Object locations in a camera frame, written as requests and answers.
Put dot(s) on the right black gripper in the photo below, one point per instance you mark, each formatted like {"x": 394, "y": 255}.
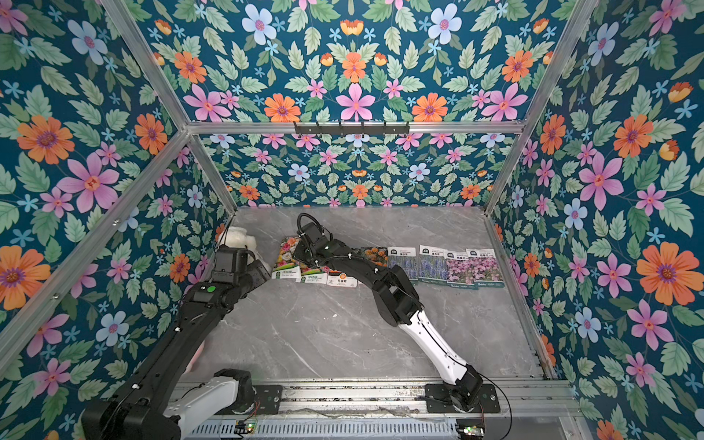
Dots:
{"x": 307, "y": 251}

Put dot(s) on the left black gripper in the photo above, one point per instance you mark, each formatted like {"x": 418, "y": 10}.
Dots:
{"x": 258, "y": 271}

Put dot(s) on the mixed flowers seed packet top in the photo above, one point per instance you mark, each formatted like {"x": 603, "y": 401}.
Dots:
{"x": 314, "y": 276}

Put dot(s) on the colourful roses seed packet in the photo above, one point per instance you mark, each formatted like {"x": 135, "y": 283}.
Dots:
{"x": 286, "y": 267}

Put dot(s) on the orange marigold seed packet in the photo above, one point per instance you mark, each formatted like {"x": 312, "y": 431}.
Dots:
{"x": 340, "y": 279}
{"x": 377, "y": 255}

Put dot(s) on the lavender seed packet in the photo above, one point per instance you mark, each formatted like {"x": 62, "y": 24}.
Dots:
{"x": 432, "y": 265}
{"x": 406, "y": 259}

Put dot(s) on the pink flowers seed packet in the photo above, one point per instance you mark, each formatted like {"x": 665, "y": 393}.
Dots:
{"x": 484, "y": 267}
{"x": 459, "y": 271}

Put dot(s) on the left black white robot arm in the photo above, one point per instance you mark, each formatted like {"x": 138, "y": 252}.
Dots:
{"x": 141, "y": 407}

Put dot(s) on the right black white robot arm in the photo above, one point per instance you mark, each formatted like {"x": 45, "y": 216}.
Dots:
{"x": 398, "y": 304}

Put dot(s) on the white plush teddy bear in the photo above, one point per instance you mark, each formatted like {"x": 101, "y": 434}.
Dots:
{"x": 238, "y": 237}

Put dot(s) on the pink plush pig toy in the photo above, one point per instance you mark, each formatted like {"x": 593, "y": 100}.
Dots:
{"x": 195, "y": 357}

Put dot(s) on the black hook rail on wall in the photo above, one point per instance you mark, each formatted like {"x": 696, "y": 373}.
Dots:
{"x": 343, "y": 129}

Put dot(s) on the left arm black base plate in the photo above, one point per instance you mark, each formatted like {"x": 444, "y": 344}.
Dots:
{"x": 267, "y": 400}

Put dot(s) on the white slotted cable duct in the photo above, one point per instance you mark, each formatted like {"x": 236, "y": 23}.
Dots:
{"x": 326, "y": 429}

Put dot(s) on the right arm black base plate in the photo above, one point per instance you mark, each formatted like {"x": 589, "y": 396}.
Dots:
{"x": 439, "y": 399}

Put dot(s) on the aluminium front rail frame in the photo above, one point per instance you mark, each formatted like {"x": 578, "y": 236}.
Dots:
{"x": 400, "y": 398}

